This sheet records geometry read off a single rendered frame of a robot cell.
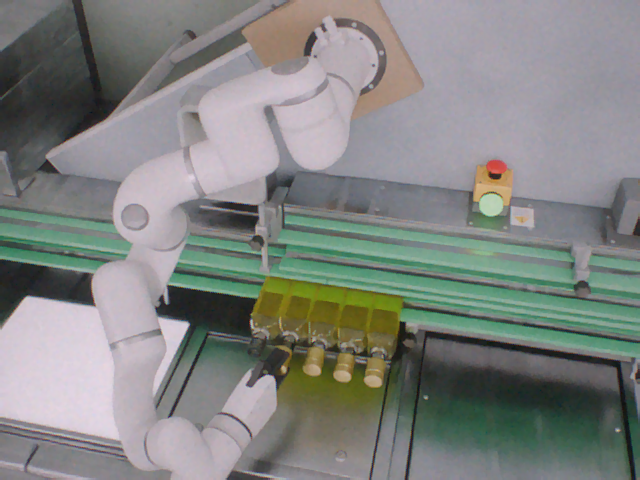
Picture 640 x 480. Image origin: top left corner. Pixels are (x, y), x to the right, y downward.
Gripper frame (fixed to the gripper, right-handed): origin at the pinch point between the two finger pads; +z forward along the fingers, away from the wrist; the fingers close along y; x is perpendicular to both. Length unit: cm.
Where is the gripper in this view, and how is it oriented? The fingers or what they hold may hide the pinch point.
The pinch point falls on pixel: (277, 365)
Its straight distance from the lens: 129.2
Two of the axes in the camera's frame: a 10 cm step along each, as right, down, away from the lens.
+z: 4.6, -5.8, 6.8
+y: 0.1, -7.6, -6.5
